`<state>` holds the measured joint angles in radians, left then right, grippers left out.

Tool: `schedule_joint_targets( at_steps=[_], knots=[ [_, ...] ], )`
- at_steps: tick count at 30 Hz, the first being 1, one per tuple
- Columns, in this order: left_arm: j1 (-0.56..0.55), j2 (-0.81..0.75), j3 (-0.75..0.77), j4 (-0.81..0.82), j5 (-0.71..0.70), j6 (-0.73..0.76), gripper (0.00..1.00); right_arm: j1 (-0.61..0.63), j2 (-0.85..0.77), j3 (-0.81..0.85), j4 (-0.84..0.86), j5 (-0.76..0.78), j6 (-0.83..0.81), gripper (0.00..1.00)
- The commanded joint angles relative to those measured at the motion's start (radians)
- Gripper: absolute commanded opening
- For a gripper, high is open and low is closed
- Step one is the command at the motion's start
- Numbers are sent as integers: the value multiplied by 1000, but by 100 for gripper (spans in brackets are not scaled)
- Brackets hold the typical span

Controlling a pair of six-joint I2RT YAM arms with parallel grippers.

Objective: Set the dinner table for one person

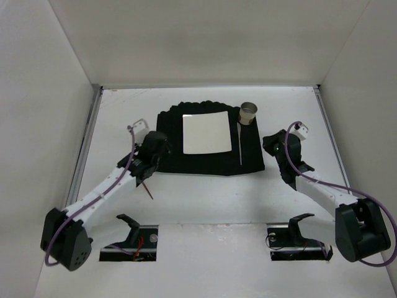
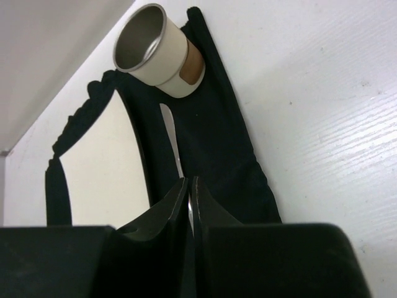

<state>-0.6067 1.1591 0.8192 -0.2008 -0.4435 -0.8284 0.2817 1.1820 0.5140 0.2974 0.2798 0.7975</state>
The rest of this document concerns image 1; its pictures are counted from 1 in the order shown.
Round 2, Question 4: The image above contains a silver knife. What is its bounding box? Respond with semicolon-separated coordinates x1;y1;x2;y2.
236;122;243;166

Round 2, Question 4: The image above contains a copper fork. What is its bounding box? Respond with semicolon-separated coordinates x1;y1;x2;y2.
141;182;154;200

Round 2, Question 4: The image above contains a metal cup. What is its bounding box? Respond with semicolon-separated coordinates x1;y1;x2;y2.
238;102;258;125

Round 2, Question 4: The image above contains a white square plate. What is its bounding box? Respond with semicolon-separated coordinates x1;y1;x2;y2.
182;111;232;155

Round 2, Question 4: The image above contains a black cloth placemat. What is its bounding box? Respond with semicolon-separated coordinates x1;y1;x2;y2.
156;101;265;176

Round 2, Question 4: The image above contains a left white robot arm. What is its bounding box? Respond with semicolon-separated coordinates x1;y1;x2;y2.
40;131;171;271

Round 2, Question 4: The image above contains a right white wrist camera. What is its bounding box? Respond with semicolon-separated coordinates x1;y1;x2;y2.
292;122;309;141

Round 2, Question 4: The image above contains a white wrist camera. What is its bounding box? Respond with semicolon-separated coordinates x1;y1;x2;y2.
132;119;150;143
292;122;309;141

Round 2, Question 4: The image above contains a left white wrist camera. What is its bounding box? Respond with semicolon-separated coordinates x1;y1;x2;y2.
132;119;150;143

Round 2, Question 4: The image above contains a right aluminium frame rail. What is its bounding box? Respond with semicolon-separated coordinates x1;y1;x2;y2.
313;85;351;187

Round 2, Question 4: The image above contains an aluminium frame rail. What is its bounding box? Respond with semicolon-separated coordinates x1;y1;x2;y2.
313;85;351;187
63;84;104;207

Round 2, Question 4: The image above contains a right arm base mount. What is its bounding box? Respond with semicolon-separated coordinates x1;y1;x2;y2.
265;213;333;261

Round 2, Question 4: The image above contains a left aluminium frame rail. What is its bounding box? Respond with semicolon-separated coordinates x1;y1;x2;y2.
63;84;104;207

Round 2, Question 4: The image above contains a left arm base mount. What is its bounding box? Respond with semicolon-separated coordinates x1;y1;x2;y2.
99;214;159;262

